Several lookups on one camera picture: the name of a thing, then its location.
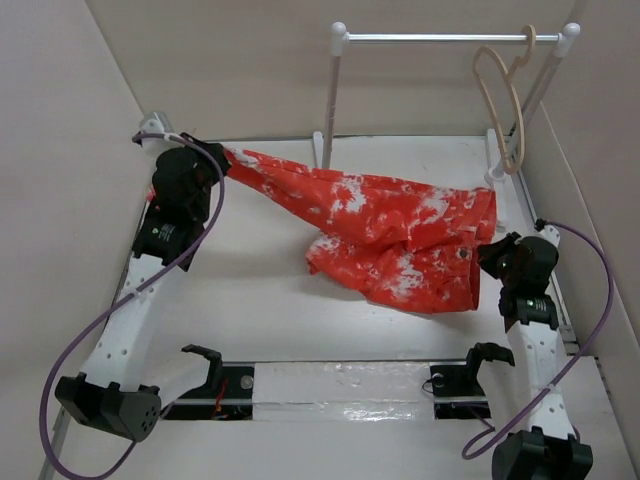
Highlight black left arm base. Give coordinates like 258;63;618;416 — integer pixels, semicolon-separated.
162;344;255;421

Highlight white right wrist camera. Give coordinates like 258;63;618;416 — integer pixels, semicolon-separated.
534;218;561;248

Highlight red white patterned trousers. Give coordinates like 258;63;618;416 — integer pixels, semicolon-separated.
224;147;497;314

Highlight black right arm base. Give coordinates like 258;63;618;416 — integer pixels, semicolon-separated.
422;342;514;420

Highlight white clothes rack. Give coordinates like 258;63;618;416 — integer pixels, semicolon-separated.
312;22;581;232

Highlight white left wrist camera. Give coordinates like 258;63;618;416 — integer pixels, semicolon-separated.
135;111;174;156

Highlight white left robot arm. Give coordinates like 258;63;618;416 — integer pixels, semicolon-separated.
55;133;230;443

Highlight wooden clothes hanger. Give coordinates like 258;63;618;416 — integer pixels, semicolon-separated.
472;24;538;175

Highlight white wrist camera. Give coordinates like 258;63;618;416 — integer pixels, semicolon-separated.
534;218;561;248
135;111;174;156

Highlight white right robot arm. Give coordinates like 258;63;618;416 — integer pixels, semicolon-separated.
462;227;593;479

